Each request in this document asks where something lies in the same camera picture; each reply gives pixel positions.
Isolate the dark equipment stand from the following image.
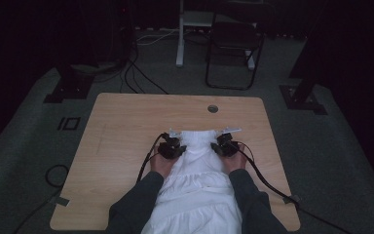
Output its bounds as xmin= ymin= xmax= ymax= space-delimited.
xmin=108 ymin=0 xmax=135 ymax=64

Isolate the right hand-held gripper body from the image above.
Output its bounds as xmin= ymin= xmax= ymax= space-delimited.
xmin=216 ymin=127 xmax=243 ymax=158

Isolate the left hand-held gripper cable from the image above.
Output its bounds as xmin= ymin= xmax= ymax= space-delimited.
xmin=135 ymin=132 xmax=169 ymax=183

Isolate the black stand with base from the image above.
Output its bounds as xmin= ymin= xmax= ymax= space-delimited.
xmin=279 ymin=0 xmax=328 ymax=115
xmin=43 ymin=62 xmax=95 ymax=104

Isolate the black folding chair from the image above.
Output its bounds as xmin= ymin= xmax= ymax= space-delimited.
xmin=205 ymin=13 xmax=265 ymax=91

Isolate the person's left hand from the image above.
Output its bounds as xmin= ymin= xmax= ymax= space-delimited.
xmin=149 ymin=147 xmax=176 ymax=179

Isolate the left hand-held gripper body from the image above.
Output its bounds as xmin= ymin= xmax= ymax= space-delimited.
xmin=158 ymin=129 xmax=183 ymax=160

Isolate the white floor cable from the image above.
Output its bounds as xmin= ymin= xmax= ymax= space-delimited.
xmin=135 ymin=28 xmax=180 ymax=46

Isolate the hand-held gripper cable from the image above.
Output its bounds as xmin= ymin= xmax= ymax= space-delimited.
xmin=135 ymin=132 xmax=169 ymax=183
xmin=237 ymin=140 xmax=352 ymax=234

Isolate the black looped floor cable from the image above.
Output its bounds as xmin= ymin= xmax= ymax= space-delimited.
xmin=13 ymin=164 xmax=70 ymax=234

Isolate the right hand-held gripper cable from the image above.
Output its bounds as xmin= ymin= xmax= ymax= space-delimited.
xmin=237 ymin=140 xmax=352 ymax=234

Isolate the person's right hand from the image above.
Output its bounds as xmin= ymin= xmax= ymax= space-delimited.
xmin=224 ymin=144 xmax=248 ymax=175

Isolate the grey tape strip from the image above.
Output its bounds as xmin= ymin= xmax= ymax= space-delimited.
xmin=281 ymin=194 xmax=301 ymax=205
xmin=56 ymin=196 xmax=71 ymax=208

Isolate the white skirt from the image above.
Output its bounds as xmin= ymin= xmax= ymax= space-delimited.
xmin=140 ymin=130 xmax=243 ymax=234

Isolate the white desk frame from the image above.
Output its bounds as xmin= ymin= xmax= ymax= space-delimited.
xmin=175 ymin=0 xmax=257 ymax=71

